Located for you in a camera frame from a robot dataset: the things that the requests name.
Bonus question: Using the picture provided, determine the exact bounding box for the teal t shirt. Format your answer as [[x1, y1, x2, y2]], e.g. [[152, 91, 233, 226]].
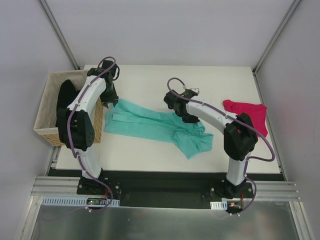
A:
[[104, 99, 214, 159]]

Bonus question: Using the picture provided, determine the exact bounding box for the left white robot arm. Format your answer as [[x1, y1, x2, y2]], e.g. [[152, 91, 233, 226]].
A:
[[57, 56, 120, 195]]

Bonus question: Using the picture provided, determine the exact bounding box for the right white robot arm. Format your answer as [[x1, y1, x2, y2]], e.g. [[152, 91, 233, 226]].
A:
[[163, 89, 258, 199]]

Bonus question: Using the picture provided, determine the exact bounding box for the black t shirt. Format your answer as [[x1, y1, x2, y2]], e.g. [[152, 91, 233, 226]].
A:
[[55, 79, 80, 127]]

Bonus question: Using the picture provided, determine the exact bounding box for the wicker laundry basket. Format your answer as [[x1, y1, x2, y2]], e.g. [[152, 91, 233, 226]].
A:
[[33, 70, 106, 147]]

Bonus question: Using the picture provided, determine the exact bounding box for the folded pink t shirt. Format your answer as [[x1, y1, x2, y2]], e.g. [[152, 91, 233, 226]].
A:
[[222, 99, 268, 138]]

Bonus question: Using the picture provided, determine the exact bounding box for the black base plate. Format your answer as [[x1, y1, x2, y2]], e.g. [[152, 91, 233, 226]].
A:
[[76, 170, 253, 209]]

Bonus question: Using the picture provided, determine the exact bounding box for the aluminium rail frame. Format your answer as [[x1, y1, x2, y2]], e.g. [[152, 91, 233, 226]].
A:
[[31, 147, 301, 201]]

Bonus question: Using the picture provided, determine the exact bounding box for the right slotted cable duct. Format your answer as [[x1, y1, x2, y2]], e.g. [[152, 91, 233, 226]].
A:
[[210, 200, 228, 211]]

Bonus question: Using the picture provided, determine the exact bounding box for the slotted cable duct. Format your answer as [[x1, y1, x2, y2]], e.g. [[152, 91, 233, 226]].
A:
[[210, 200, 228, 211], [42, 196, 120, 208]]

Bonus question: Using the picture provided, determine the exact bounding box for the left slotted cable duct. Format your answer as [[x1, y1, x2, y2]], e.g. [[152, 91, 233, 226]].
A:
[[42, 196, 120, 208]]

